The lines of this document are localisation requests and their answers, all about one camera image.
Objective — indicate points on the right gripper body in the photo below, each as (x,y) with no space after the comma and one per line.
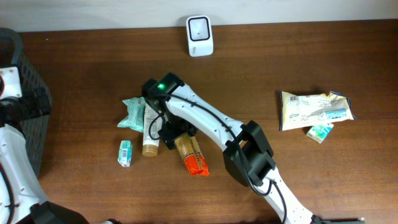
(177,126)

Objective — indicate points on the white cream tube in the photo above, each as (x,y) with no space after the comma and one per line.
(152,126)

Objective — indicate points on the orange spaghetti packet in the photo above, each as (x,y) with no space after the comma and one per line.
(192,157)

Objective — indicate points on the teal wipes packet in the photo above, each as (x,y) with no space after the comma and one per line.
(135,114)

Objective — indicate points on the small teal gum box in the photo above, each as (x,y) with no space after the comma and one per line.
(125,153)

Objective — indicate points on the cream yellow snack bag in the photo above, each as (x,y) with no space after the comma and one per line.
(312,110)

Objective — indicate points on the green tissue pack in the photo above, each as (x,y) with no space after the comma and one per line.
(319,132)

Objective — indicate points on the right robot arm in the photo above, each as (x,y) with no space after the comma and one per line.
(246,151)

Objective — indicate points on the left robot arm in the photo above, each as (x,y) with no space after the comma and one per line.
(22,198)

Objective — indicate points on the white barcode scanner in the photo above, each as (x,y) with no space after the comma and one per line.
(199,36)

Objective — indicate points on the dark grey plastic basket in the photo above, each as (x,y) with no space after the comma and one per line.
(32,110)

